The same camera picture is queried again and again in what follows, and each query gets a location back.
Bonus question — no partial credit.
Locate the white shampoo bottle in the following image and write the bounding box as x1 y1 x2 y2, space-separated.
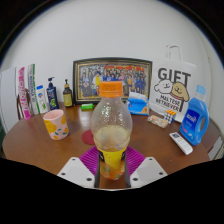
35 84 49 114

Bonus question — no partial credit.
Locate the blue tissue pack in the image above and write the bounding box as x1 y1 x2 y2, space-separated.
126 91 150 116

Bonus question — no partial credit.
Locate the green plastic crate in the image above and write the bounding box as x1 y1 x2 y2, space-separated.
0 124 6 158

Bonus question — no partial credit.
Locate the orange-capped juice bottle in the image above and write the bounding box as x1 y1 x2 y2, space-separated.
90 80 134 181

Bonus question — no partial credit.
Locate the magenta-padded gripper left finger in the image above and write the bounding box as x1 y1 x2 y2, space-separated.
57 145 101 189

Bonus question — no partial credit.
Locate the dark blue pump bottle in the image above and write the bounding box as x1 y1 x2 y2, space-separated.
46 76 60 111

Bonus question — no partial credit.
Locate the colourful puzzle cube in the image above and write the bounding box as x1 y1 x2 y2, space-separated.
163 109 177 125

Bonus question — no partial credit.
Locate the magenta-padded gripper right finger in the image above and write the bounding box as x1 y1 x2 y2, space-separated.
123 145 168 189

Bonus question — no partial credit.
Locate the patterned snack packet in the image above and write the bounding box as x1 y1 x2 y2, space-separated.
146 114 170 130

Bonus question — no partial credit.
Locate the white printed paper bag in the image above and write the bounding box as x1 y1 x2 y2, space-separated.
148 44 198 124

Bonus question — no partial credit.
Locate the brown wooden chair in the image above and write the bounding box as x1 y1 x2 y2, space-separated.
16 88 34 120

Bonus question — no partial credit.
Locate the framed group photo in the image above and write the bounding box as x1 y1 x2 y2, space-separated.
72 57 153 105

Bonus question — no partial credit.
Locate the amber pump bottle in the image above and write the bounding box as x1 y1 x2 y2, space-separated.
62 78 74 108

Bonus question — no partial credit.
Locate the tall pink printed box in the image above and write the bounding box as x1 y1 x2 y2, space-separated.
15 66 33 121

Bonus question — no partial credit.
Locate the small green box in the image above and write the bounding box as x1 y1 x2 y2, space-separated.
80 102 95 111

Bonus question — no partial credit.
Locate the pink yellow flowered mug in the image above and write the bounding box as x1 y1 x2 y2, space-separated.
42 108 70 141

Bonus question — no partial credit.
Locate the tall white printed box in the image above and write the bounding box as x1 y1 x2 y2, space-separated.
27 63 41 116

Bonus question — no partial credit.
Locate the blue detergent bottle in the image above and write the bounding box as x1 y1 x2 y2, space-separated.
179 84 210 146

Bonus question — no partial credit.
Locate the white remote control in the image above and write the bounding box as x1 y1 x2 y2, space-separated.
169 131 194 156

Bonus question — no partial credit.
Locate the flat round red coaster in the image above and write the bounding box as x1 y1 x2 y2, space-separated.
81 129 96 146

